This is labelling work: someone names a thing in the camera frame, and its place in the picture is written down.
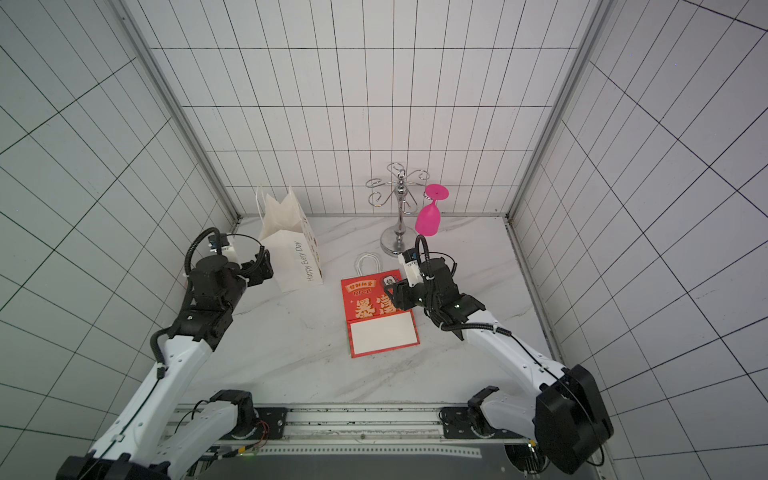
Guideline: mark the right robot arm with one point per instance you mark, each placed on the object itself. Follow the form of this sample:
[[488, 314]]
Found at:
[[559, 410]]

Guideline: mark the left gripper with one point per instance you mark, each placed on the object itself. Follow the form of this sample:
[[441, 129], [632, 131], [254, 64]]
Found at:
[[257, 277]]

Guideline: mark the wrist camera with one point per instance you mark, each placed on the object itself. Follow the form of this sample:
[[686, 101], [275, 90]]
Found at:
[[410, 264], [221, 244]]

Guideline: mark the black mounting plate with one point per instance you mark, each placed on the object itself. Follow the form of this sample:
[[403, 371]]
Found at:
[[464, 423], [270, 423]]

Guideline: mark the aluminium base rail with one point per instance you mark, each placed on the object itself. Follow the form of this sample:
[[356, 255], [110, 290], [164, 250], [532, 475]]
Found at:
[[399, 428]]

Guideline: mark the white Happy Every Day bag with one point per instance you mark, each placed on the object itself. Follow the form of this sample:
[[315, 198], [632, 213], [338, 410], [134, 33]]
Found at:
[[288, 236]]

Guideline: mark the green Fresh paper bag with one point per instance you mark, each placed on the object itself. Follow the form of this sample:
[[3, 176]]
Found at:
[[368, 263]]

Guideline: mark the red printed paper bag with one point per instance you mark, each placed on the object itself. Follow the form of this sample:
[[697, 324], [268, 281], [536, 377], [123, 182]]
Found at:
[[374, 324]]

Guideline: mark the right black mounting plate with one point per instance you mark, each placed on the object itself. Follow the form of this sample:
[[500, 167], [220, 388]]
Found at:
[[464, 423]]

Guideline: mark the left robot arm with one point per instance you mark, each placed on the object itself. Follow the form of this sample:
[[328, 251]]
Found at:
[[135, 446]]

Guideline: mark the pink plastic wine glass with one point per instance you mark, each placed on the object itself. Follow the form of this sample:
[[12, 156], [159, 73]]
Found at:
[[429, 218]]

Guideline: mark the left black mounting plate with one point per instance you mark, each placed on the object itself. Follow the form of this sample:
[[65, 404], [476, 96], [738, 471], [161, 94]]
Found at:
[[270, 423]]

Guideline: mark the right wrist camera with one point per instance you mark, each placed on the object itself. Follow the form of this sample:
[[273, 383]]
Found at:
[[410, 264]]

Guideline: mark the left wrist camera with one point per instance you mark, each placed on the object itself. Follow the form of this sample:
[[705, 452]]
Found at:
[[221, 244]]

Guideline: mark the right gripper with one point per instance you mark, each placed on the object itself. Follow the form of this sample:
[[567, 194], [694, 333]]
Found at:
[[405, 293]]

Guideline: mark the chrome cup holder stand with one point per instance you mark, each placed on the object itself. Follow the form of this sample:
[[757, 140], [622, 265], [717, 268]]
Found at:
[[396, 191]]

